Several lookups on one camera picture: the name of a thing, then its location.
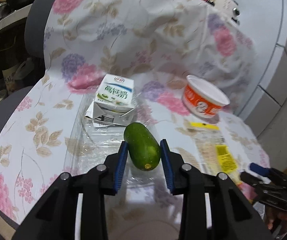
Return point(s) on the orange white paper bowl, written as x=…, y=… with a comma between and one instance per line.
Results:
x=203, y=98

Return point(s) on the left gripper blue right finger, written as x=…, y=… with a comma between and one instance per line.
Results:
x=167, y=165

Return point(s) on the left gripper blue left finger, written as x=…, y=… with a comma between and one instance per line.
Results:
x=120, y=165

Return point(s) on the yellow clear snack wrapper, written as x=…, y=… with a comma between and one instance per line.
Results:
x=214, y=151

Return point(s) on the clear plastic clamshell tray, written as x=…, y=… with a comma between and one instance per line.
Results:
x=103, y=142

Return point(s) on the white appliance with knob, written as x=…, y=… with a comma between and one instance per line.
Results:
x=228, y=7

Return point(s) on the person right hand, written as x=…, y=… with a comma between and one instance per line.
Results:
x=276, y=221

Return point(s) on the floral tablecloth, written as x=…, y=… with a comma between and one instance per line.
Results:
x=156, y=43

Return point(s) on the white green milk carton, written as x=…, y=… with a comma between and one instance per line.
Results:
x=113, y=102

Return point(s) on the green cucumber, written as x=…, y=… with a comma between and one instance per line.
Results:
x=143, y=148

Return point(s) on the grey white refrigerator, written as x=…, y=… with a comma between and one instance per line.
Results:
x=265, y=21

